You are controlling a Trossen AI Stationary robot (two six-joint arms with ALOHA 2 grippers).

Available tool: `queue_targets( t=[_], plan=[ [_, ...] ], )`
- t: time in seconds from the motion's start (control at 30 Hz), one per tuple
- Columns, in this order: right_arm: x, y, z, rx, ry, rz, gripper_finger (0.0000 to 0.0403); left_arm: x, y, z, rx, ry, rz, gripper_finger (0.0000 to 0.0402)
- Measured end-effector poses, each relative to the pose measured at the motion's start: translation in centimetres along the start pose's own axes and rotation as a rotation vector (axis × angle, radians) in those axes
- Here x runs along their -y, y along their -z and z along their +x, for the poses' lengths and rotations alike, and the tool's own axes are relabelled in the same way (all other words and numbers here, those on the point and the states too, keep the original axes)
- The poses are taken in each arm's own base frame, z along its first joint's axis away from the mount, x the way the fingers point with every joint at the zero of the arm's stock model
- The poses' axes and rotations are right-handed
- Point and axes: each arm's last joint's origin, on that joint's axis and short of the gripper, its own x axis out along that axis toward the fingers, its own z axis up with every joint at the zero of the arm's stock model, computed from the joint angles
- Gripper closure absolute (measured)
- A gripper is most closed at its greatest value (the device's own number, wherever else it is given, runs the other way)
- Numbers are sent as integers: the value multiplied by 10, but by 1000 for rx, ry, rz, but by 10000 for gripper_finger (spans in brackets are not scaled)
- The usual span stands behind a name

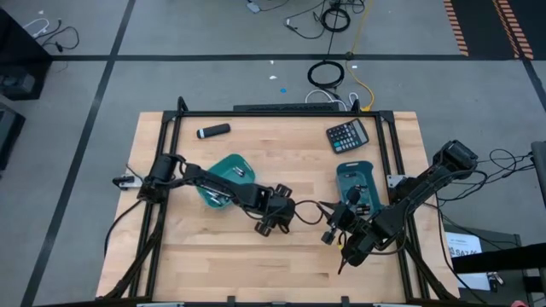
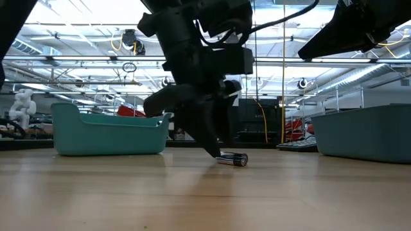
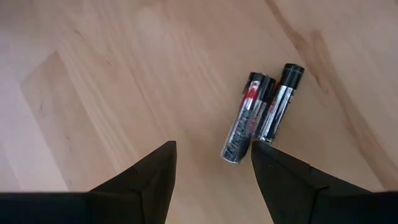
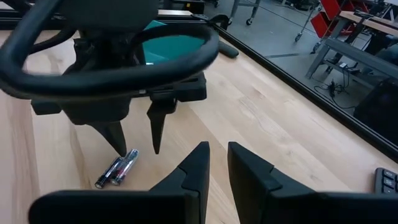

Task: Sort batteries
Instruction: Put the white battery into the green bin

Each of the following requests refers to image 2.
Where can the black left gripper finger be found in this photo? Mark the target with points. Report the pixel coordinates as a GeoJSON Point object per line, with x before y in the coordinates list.
{"type": "Point", "coordinates": [224, 122]}
{"type": "Point", "coordinates": [199, 125]}

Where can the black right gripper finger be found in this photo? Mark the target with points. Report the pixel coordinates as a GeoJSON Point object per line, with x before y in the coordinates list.
{"type": "Point", "coordinates": [337, 38]}

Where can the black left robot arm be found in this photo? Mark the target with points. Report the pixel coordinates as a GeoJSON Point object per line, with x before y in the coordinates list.
{"type": "Point", "coordinates": [180, 25]}

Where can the black partition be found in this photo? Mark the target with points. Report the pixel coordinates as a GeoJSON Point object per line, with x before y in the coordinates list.
{"type": "Point", "coordinates": [253, 118]}

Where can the metal shelf rack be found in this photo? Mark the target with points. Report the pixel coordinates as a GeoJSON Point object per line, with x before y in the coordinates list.
{"type": "Point", "coordinates": [337, 99]}

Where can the red object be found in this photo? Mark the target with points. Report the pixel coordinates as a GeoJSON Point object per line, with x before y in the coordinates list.
{"type": "Point", "coordinates": [128, 112]}

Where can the red cart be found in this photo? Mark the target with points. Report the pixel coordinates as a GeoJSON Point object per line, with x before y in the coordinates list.
{"type": "Point", "coordinates": [297, 128]}

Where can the black calculator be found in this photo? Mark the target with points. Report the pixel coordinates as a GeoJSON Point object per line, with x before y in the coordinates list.
{"type": "Point", "coordinates": [298, 146]}

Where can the teal plastic bin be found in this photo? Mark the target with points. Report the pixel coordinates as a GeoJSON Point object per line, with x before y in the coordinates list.
{"type": "Point", "coordinates": [363, 134]}
{"type": "Point", "coordinates": [106, 138]}

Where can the white humanoid robot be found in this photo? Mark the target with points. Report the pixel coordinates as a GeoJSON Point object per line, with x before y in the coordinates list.
{"type": "Point", "coordinates": [22, 106]}

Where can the black metal table frame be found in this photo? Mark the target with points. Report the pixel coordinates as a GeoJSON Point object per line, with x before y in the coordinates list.
{"type": "Point", "coordinates": [257, 144]}

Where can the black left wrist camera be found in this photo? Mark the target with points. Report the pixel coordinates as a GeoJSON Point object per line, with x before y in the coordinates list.
{"type": "Point", "coordinates": [228, 61]}

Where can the silver ventilation duct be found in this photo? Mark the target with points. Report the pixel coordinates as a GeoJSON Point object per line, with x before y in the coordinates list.
{"type": "Point", "coordinates": [38, 49]}
{"type": "Point", "coordinates": [369, 77]}

